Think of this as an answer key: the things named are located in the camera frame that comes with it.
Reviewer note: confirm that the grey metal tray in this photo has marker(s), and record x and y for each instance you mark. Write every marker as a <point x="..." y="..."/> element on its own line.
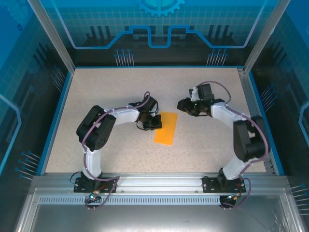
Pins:
<point x="154" y="217"/>

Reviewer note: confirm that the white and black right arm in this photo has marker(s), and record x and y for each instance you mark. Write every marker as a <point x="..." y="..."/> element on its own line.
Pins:
<point x="248" y="142"/>

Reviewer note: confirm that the aluminium corner post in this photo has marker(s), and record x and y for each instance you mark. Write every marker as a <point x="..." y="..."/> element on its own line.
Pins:
<point x="53" y="36"/>
<point x="263" y="36"/>

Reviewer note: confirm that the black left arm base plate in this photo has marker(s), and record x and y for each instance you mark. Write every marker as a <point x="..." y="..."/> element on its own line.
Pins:
<point x="82" y="187"/>

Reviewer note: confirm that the blue table edge trim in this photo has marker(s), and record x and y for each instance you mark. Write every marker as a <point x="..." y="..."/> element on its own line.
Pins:
<point x="56" y="125"/>

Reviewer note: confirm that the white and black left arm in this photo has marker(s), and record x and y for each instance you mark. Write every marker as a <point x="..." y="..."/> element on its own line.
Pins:
<point x="101" y="135"/>

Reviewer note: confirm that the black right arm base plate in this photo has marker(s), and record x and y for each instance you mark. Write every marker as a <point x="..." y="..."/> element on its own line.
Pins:
<point x="210" y="186"/>

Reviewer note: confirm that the aluminium side channel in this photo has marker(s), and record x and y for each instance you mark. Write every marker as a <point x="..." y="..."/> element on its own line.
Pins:
<point x="251" y="96"/>

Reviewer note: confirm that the aluminium front rail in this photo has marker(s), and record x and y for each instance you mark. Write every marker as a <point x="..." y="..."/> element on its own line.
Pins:
<point x="157" y="183"/>

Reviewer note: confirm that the orange cloth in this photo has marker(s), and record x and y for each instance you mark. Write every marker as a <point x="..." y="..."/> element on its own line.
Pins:
<point x="169" y="128"/>

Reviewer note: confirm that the small connector plug with LED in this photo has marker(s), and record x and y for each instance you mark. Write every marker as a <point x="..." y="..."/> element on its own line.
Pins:
<point x="233" y="197"/>
<point x="93" y="197"/>

